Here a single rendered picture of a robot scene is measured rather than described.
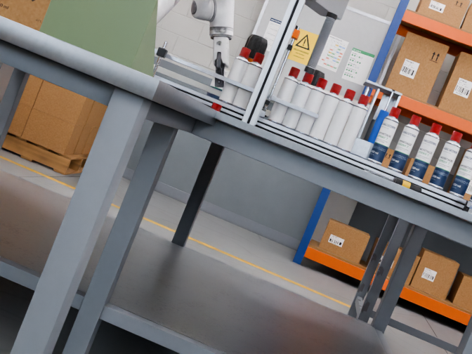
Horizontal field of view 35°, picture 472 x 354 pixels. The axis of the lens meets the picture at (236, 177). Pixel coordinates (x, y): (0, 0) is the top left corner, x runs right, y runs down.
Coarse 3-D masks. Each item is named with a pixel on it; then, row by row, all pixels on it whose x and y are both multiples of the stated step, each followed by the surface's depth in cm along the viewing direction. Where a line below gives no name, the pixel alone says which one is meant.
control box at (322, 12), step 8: (312, 0) 240; (320, 0) 240; (328, 0) 243; (336, 0) 246; (344, 0) 249; (312, 8) 251; (320, 8) 246; (328, 8) 244; (336, 8) 247; (344, 8) 251
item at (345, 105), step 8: (344, 96) 256; (352, 96) 255; (344, 104) 254; (352, 104) 254; (336, 112) 255; (344, 112) 254; (336, 120) 254; (344, 120) 255; (328, 128) 256; (336, 128) 254; (328, 136) 255; (336, 136) 255; (336, 144) 256
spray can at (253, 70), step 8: (256, 56) 257; (264, 56) 258; (256, 64) 256; (248, 72) 256; (256, 72) 256; (248, 80) 256; (256, 80) 257; (240, 88) 257; (240, 96) 256; (248, 96) 257; (232, 104) 258; (240, 104) 256
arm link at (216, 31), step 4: (212, 28) 257; (216, 28) 256; (220, 28) 256; (224, 28) 256; (228, 28) 256; (212, 32) 257; (216, 32) 256; (220, 32) 256; (224, 32) 256; (228, 32) 256; (232, 32) 258; (228, 36) 258; (232, 36) 259
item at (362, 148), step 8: (368, 88) 267; (376, 96) 263; (384, 96) 270; (392, 96) 259; (400, 96) 260; (384, 104) 270; (392, 104) 270; (368, 112) 263; (376, 112) 270; (368, 128) 268; (368, 136) 266; (360, 144) 259; (368, 144) 259; (352, 152) 259; (360, 152) 259; (368, 152) 259
